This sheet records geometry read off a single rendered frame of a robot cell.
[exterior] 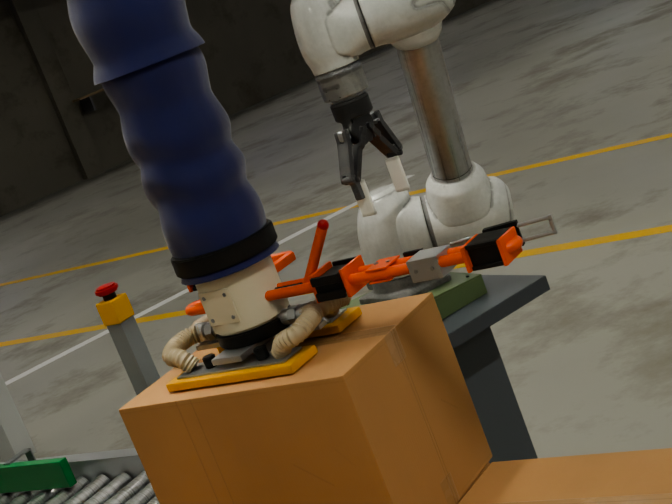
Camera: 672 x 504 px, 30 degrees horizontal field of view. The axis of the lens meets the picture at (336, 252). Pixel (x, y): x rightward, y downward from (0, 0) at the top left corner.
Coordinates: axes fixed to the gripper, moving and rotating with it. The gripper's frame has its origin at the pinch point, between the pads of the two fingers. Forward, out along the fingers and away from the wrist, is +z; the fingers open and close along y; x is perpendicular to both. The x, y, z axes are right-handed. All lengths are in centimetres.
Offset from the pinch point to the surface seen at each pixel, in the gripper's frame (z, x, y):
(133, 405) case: 27, -66, 19
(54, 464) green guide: 58, -152, -21
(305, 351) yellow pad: 24.8, -24.8, 9.1
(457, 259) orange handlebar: 13.8, 12.5, 3.4
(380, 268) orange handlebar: 12.5, -4.2, 3.8
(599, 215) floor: 122, -136, -379
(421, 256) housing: 12.2, 4.4, 2.1
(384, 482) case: 50, -10, 19
